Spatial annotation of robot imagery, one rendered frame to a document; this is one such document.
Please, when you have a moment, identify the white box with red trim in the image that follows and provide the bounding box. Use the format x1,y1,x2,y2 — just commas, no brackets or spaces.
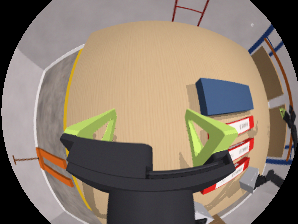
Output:
228,138,254,161

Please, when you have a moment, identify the white box with red edges labelled e6013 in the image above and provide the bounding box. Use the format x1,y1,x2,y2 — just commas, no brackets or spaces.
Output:
200,157,250,195

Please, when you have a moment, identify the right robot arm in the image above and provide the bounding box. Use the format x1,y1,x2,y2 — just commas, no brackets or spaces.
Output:
254,105,298,190

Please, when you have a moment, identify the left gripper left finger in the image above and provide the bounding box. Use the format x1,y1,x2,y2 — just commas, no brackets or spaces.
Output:
64,109,117,141

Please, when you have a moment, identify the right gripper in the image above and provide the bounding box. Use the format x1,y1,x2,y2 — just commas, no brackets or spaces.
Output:
280,108,289,124

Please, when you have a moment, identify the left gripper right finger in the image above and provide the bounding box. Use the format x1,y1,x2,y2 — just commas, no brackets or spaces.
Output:
185,109,238,167

